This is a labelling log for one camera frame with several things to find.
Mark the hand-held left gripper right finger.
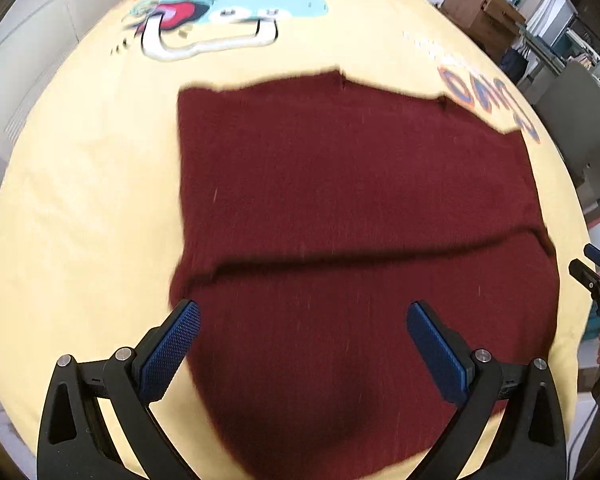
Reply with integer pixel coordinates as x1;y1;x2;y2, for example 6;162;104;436
406;301;567;480

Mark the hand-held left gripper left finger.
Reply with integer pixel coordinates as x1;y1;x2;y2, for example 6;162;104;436
36;299;202;480

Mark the dark red knit sweater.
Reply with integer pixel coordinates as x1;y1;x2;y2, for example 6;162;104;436
169;66;562;479

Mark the grey office chair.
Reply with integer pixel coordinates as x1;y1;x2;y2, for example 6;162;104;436
534;60;600;188

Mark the yellow printed blanket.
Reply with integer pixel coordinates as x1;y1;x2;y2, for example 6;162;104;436
0;0;595;480

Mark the dark bag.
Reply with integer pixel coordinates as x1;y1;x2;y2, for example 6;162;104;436
500;50;531;87

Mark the wooden cabinet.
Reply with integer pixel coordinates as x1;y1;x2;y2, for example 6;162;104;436
439;0;527;61

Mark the white wardrobe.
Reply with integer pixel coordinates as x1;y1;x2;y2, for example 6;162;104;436
0;0;156;161

